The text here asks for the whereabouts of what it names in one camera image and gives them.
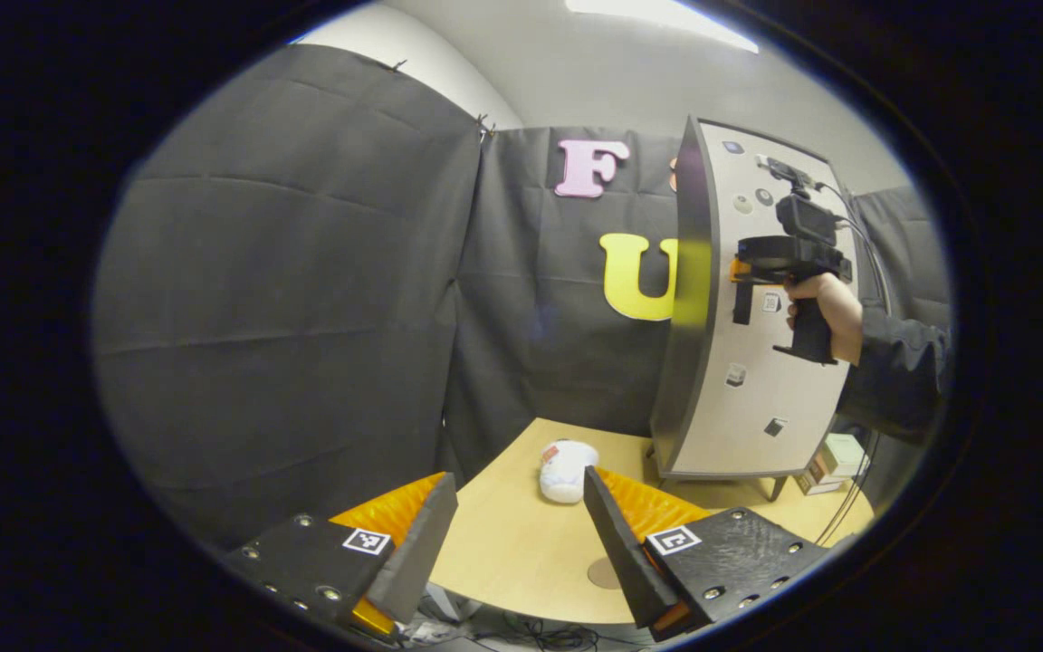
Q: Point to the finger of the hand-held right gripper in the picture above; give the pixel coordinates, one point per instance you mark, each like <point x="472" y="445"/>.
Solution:
<point x="739" y="270"/>

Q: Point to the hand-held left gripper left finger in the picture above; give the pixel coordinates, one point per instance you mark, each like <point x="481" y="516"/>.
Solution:
<point x="422" y="552"/>

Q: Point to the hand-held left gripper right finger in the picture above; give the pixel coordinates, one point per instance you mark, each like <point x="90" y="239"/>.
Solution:
<point x="621" y="561"/>

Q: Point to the round brown coaster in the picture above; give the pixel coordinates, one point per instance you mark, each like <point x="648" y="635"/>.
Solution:
<point x="603" y="575"/>

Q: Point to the dark grey cabinet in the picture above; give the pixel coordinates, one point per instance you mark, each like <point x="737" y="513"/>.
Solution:
<point x="684" y="317"/>

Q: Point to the beige cabinet door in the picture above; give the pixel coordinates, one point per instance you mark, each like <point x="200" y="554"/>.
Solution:
<point x="793" y="407"/>

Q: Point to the white soft pouch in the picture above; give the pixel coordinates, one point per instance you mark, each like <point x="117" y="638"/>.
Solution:
<point x="567" y="475"/>

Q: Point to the black backdrop cloth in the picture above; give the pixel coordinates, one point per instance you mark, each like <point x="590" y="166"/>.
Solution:
<point x="286" y="290"/>

